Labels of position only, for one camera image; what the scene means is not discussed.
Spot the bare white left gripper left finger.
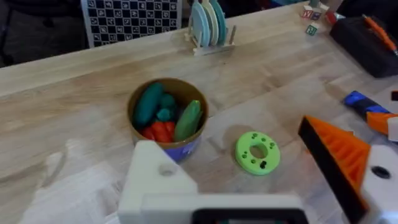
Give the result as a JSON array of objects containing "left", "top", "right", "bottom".
[{"left": 117, "top": 139, "right": 199, "bottom": 224}]

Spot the white orange left gripper right finger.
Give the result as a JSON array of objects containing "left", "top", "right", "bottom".
[{"left": 297, "top": 115, "right": 398, "bottom": 224}]

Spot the blue electric screwdriver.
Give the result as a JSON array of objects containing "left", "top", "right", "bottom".
[{"left": 343, "top": 90, "right": 391, "bottom": 118}]

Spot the orange ribbed wedge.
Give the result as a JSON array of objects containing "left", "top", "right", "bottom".
[{"left": 366, "top": 111, "right": 398, "bottom": 136}]

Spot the brown tub of toy vegetables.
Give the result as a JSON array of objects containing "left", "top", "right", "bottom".
[{"left": 126, "top": 77, "right": 210, "bottom": 163}]

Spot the green disc with holes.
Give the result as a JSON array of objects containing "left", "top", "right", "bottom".
[{"left": 234, "top": 131, "right": 281, "bottom": 176}]

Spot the black box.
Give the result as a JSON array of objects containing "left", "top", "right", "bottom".
[{"left": 328, "top": 16, "right": 398, "bottom": 78}]

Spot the orange pen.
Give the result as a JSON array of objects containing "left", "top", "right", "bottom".
[{"left": 362, "top": 14, "right": 398, "bottom": 57}]

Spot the toy block with green print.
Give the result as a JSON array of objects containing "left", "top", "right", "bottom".
[{"left": 305, "top": 23, "right": 319, "bottom": 36}]

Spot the toy block with red print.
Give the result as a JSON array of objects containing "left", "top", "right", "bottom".
[{"left": 301, "top": 6, "right": 322, "bottom": 21}]

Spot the small wooden peg rack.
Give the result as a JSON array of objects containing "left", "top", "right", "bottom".
[{"left": 183, "top": 25, "right": 238, "bottom": 57}]

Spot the light blue plate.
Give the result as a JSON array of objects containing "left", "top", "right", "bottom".
[{"left": 190, "top": 1, "right": 211, "bottom": 48}]

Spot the black white checkered board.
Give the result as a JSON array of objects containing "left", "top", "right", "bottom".
[{"left": 80, "top": 0, "right": 183, "bottom": 49}]

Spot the cream plate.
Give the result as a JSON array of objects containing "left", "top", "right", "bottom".
[{"left": 201, "top": 0, "right": 220, "bottom": 46}]

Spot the teal plate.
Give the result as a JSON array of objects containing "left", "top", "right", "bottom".
[{"left": 210, "top": 0, "right": 228, "bottom": 45}]

